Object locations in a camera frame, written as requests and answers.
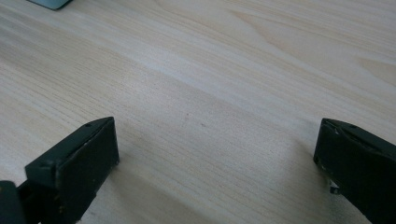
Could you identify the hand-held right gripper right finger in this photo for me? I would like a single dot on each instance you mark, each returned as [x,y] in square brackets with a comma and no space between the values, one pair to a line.
[361,165]

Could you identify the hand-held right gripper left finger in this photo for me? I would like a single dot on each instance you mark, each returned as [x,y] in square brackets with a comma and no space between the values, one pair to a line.
[77,168]

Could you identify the grey-blue flat object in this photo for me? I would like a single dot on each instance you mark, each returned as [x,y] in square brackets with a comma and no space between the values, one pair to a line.
[51,3]

